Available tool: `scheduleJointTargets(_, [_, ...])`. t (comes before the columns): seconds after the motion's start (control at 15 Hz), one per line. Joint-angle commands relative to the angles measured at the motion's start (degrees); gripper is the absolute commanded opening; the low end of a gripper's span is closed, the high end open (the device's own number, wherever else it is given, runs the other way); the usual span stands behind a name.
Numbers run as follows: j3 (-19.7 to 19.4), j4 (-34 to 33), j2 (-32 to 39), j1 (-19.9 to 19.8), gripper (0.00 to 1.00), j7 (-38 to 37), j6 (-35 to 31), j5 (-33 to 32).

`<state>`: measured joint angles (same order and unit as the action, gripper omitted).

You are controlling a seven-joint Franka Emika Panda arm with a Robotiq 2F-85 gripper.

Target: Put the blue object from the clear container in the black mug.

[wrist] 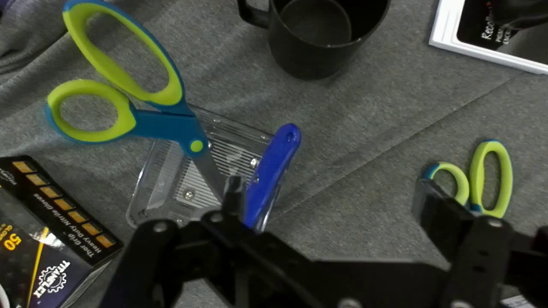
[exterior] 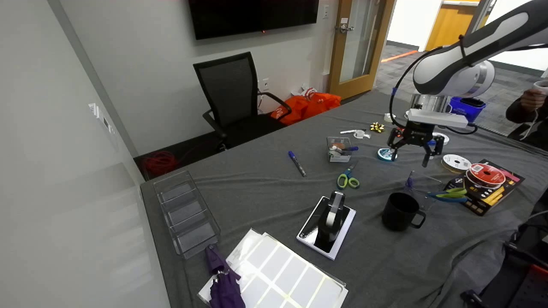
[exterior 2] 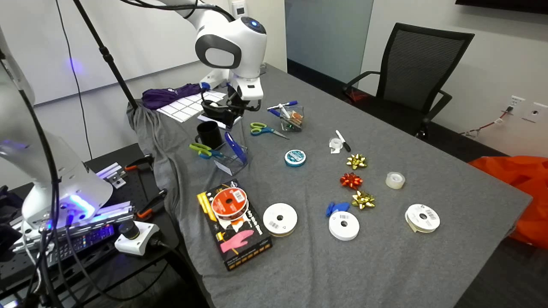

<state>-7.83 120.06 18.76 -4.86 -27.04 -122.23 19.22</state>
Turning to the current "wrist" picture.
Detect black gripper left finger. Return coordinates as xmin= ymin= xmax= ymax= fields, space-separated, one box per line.
xmin=100 ymin=176 xmax=323 ymax=308

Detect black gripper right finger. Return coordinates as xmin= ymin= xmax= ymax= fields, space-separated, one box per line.
xmin=419 ymin=182 xmax=548 ymax=308

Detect clear plastic container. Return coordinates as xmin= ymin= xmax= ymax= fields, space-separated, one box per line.
xmin=126 ymin=105 xmax=276 ymax=229

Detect black mug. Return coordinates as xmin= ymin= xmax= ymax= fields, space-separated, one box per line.
xmin=237 ymin=0 xmax=393 ymax=82

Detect black cardboard package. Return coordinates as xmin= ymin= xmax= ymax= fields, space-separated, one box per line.
xmin=0 ymin=154 xmax=126 ymax=308

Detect large green blue scissors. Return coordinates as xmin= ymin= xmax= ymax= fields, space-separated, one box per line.
xmin=42 ymin=0 xmax=230 ymax=199

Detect small green handled scissors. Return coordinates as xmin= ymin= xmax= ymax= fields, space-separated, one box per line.
xmin=420 ymin=139 xmax=516 ymax=221

